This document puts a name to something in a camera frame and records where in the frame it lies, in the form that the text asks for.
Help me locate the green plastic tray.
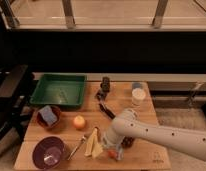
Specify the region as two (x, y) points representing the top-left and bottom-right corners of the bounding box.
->
(30, 74), (87, 108)

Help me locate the wooden board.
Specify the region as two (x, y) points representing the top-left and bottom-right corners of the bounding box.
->
(14, 82), (171, 171)

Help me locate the dark pepper grinder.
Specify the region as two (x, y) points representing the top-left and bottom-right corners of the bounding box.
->
(96, 77), (110, 100)

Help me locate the black chair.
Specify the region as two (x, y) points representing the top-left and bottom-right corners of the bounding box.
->
(0, 65), (34, 141)

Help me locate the orange round fruit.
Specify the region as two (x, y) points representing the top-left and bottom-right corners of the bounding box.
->
(73, 115), (86, 130)

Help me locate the white cup with blue lid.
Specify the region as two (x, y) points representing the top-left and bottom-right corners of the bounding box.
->
(131, 82), (146, 106)

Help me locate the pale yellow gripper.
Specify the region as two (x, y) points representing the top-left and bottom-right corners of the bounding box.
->
(85, 129), (103, 158)

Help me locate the dark red grape bunch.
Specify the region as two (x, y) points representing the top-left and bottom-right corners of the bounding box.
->
(122, 137), (135, 148)

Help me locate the orange red pepper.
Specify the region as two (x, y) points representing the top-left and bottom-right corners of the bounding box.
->
(107, 150), (117, 159)

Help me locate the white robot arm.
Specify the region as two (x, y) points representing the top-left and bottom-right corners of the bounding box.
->
(100, 108), (206, 162)

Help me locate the blue sponge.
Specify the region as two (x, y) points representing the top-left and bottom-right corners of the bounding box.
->
(39, 105), (57, 126)

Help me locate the purple bowl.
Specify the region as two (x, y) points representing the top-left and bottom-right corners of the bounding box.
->
(32, 136), (65, 171)

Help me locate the black handled utensil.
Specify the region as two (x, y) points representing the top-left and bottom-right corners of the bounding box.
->
(99, 103), (115, 119)

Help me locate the metal fork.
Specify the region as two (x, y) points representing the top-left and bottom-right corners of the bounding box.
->
(67, 134), (89, 160)

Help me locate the brown ceramic bowl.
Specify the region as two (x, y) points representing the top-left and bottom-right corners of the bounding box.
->
(37, 105), (61, 129)

